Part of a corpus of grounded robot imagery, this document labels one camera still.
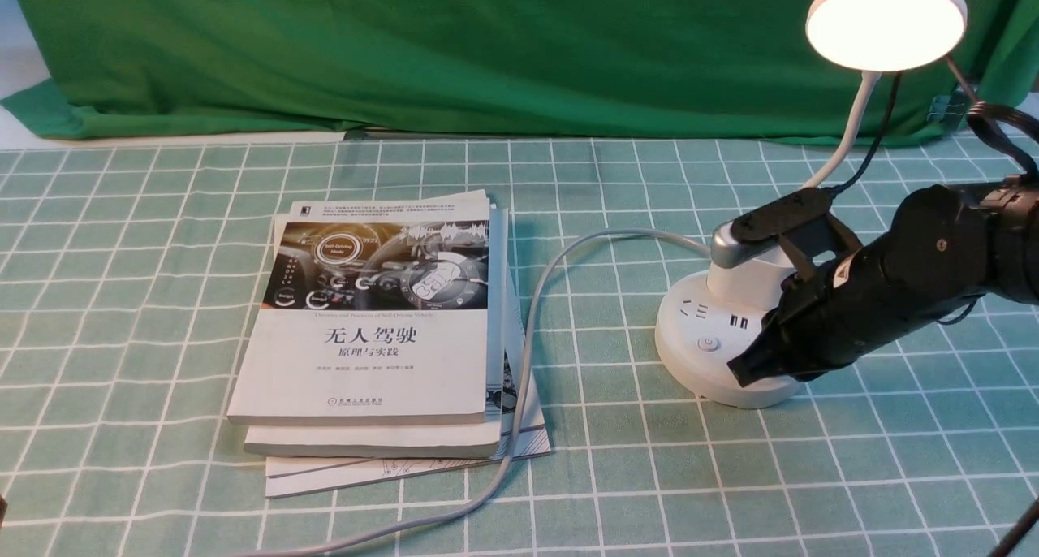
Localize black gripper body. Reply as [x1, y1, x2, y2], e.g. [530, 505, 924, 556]
[761, 248, 945, 381]

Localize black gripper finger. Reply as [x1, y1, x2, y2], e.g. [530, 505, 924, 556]
[727, 329, 793, 388]

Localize white desk lamp with sockets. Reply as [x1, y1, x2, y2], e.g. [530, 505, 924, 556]
[654, 0, 968, 408]

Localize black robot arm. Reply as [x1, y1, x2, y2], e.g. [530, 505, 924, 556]
[728, 176, 1037, 387]

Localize metal binder clip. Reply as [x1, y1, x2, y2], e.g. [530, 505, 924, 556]
[927, 87, 980, 131]

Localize green backdrop cloth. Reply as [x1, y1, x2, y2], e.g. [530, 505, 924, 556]
[2, 0, 1039, 149]

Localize middle white book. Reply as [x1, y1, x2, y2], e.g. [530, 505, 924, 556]
[244, 189, 510, 459]

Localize top self-driving textbook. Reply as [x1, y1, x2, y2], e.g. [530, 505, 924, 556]
[227, 198, 492, 425]

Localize bottom thin white booklet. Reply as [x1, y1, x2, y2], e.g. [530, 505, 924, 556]
[265, 282, 524, 499]

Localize green checkered tablecloth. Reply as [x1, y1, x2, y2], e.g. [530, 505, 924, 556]
[1, 140, 1037, 556]

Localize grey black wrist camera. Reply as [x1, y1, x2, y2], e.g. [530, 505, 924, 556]
[711, 188, 862, 283]

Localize grey lamp power cable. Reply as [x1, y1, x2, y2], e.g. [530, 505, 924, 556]
[230, 228, 714, 557]

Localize black camera cable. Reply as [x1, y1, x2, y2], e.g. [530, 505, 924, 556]
[824, 54, 1039, 201]

